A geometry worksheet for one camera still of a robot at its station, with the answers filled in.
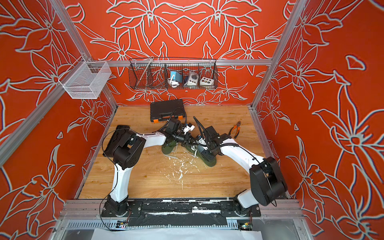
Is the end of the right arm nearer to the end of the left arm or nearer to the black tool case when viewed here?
the end of the left arm

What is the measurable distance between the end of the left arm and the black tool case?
9.1 inches

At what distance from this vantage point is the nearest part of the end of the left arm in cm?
82

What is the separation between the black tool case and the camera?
3.57 ft
